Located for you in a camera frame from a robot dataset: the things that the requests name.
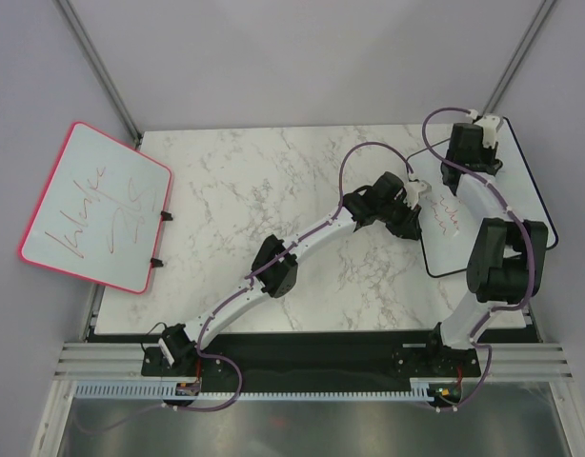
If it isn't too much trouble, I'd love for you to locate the black framed whiteboard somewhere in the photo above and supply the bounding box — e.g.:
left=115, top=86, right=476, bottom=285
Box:
left=410, top=118, right=558, bottom=278

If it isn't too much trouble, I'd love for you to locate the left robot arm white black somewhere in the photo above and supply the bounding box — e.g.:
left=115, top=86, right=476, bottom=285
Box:
left=158, top=171, right=431, bottom=375

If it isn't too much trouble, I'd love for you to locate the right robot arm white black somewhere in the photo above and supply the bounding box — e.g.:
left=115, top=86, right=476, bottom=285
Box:
left=423, top=118, right=548, bottom=375

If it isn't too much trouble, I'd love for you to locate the pink framed whiteboard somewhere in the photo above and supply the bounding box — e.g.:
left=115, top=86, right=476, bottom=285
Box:
left=18, top=122, right=172, bottom=294

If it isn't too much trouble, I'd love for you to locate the upper black clip pink board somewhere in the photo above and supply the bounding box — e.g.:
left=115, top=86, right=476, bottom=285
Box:
left=160, top=210, right=173, bottom=222

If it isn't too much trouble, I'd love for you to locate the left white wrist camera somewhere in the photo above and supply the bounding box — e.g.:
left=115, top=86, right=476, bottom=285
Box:
left=404, top=180, right=432, bottom=209

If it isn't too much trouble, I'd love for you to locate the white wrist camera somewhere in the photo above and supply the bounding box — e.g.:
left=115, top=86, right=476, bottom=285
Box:
left=467, top=109, right=502, bottom=149
left=404, top=180, right=432, bottom=209

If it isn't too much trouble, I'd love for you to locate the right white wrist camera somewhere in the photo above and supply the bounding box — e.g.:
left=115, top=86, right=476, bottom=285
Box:
left=467, top=109, right=502, bottom=149

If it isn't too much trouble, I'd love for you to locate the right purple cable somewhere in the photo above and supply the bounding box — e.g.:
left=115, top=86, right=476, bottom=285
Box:
left=421, top=107, right=536, bottom=413

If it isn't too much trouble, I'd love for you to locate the purple cable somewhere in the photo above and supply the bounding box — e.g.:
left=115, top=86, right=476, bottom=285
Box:
left=421, top=107, right=536, bottom=413
left=72, top=141, right=420, bottom=434

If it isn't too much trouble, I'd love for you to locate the right aluminium corner post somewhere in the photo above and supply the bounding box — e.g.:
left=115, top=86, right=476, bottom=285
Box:
left=481, top=0, right=559, bottom=114

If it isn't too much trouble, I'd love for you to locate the aluminium corner post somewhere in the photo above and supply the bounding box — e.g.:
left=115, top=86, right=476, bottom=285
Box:
left=481, top=0, right=559, bottom=114
left=53, top=0, right=143, bottom=146

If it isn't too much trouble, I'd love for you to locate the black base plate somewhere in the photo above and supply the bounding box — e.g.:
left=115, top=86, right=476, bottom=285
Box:
left=141, top=330, right=481, bottom=392

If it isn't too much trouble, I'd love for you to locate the aluminium rail frame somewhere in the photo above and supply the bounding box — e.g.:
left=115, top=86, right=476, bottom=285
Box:
left=53, top=343, right=573, bottom=382

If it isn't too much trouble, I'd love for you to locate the white slotted cable duct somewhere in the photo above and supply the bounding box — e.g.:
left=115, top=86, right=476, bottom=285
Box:
left=73, top=379, right=455, bottom=402

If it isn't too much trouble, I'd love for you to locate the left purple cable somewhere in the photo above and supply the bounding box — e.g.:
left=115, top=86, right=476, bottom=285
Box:
left=72, top=141, right=420, bottom=434

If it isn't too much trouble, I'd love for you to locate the left aluminium corner post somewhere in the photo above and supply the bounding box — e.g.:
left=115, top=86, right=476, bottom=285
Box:
left=53, top=0, right=143, bottom=146

